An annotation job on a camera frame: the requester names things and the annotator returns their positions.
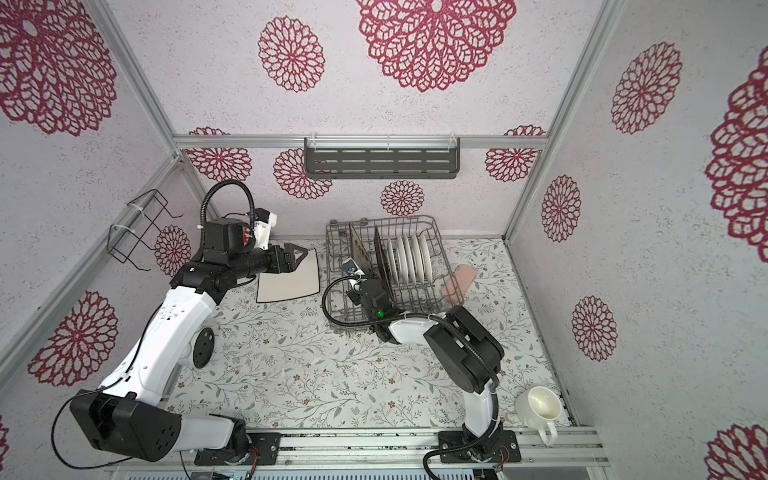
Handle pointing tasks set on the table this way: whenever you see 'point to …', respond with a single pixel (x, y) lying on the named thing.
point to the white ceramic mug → (538, 408)
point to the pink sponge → (457, 286)
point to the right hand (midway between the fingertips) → (359, 264)
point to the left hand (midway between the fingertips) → (295, 256)
